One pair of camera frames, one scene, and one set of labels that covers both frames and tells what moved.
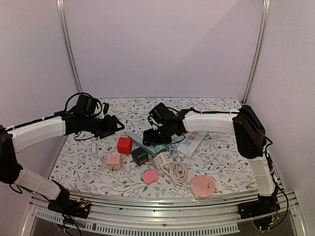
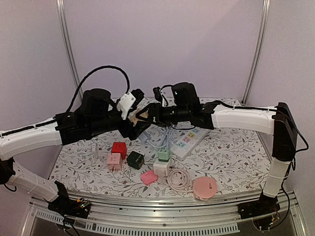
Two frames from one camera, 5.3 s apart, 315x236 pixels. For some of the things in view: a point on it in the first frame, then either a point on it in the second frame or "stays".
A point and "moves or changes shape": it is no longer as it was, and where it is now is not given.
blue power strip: (150, 149) moves or changes shape
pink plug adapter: (150, 176) stays
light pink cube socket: (114, 162) stays
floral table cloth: (124, 161) stays
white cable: (179, 173) to (182, 188)
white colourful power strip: (192, 141) moves or changes shape
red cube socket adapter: (124, 145) moves or changes shape
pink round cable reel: (203, 186) moves or changes shape
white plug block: (163, 159) to (160, 169)
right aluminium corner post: (265, 17) stays
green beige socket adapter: (159, 148) moves or changes shape
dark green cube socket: (140, 156) to (135, 160)
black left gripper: (110, 127) to (136, 131)
